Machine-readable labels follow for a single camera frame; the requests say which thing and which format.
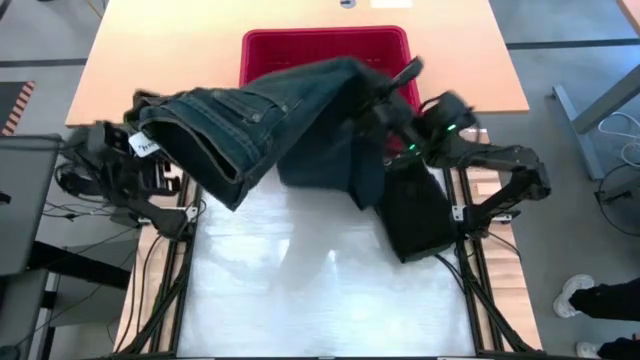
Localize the red plastic laundry basket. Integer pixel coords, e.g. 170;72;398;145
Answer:
238;24;424;112

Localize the light wooden desk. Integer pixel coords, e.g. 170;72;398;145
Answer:
64;0;531;130

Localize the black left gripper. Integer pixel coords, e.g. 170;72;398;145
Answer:
94;122;175;200

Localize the dark teal garment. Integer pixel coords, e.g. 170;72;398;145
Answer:
123;55;417;213

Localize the black aluminium table frame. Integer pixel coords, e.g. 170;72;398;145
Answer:
113;128;545;360

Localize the dark grey side cabinet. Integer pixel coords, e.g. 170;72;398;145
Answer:
0;133;63;277

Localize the person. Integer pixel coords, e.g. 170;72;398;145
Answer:
552;273;640;360

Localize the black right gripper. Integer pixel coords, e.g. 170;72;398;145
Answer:
370;91;427;151

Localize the black yellow striped floor mat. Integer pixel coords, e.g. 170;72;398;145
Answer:
0;80;38;142

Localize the black floor cable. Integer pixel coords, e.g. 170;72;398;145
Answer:
40;199;146;236
591;163;640;239

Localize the white floor cable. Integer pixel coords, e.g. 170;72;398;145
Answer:
596;110;640;169

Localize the grey metal desk leg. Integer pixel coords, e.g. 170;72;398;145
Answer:
550;63;640;182

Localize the black garment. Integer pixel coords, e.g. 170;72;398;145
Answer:
374;155;459;265

